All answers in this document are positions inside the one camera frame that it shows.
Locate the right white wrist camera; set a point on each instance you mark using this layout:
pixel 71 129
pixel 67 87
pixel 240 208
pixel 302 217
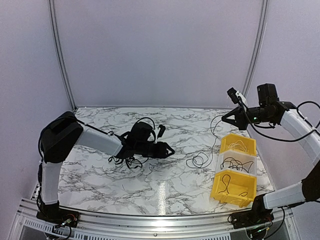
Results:
pixel 237 97

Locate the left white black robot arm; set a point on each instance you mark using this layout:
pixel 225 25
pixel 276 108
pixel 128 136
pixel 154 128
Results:
pixel 60 136

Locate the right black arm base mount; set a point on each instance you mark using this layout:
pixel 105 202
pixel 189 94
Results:
pixel 249 218

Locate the near yellow storage bin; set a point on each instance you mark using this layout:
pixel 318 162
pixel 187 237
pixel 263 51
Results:
pixel 234 188

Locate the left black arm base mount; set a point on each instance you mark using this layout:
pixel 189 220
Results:
pixel 61 216

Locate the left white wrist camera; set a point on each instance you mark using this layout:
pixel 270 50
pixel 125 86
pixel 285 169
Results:
pixel 161 130

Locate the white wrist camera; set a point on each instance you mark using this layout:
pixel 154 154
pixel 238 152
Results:
pixel 237 97
pixel 161 130

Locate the aluminium front frame rail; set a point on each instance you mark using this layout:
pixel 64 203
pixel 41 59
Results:
pixel 106 226

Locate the yellow storage bin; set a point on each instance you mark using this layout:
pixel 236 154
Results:
pixel 238 143
pixel 234 188

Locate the clear plastic storage bin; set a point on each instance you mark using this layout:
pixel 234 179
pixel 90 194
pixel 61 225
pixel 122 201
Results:
pixel 238 162

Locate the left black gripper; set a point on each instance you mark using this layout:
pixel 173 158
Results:
pixel 162 152

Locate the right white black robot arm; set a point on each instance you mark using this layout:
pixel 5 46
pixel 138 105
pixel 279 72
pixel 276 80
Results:
pixel 273 111

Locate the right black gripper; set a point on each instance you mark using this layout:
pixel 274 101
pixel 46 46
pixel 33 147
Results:
pixel 240 121

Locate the far yellow storage bin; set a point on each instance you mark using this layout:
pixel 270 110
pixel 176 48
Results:
pixel 238 143

